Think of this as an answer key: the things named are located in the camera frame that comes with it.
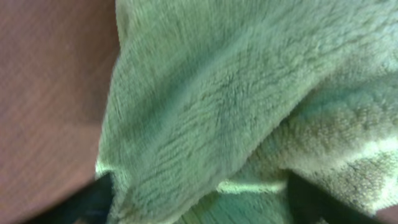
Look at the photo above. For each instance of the light green microfiber cloth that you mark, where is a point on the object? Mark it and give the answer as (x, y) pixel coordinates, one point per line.
(211, 103)

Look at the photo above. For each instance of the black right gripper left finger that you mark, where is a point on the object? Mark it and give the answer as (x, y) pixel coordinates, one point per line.
(90, 205)

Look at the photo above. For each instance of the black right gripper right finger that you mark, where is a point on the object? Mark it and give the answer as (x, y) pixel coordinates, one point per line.
(309, 204)

